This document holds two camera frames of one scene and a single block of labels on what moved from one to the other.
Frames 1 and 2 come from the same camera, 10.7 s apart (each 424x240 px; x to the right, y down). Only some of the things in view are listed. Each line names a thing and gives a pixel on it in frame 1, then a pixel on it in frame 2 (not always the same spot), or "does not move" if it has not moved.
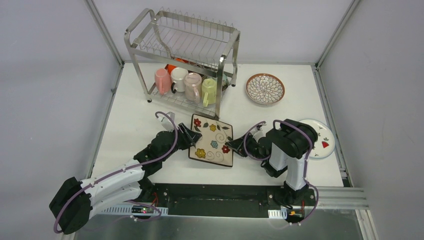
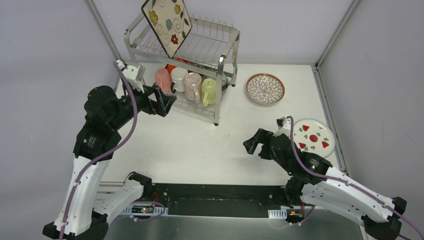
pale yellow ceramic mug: (209, 91) does not move
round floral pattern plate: (265, 89) does not move
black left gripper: (185, 135) -> (155, 100)
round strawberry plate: (325, 143) does not move
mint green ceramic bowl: (225, 82) does not move
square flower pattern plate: (211, 147) -> (170, 21)
